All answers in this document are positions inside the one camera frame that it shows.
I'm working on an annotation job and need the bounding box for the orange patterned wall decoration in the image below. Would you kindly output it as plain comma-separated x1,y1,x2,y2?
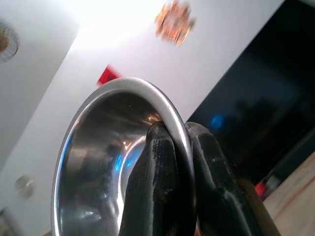
154,0,197,47

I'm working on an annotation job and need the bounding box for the red wall sign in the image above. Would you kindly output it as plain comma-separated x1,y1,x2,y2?
96,64,123,86

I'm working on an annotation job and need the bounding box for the large black television screen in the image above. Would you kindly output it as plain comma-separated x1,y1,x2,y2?
187,0,315,184

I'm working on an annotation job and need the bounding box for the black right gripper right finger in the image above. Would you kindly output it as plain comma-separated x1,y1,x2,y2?
185,122,282,236

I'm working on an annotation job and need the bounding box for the round wire mesh lamp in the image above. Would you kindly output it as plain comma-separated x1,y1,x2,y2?
0,17,20,64

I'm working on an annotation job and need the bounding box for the stainless steel bowl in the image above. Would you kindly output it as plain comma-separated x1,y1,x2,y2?
51,77,197,236

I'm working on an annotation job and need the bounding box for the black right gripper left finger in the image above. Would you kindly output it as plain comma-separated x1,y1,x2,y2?
117,120,183,236

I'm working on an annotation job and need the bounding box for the small red object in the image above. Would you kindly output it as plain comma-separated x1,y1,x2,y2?
253,182,269,200

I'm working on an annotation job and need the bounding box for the small round silver wall fixture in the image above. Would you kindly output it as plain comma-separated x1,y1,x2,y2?
15,175,35,199

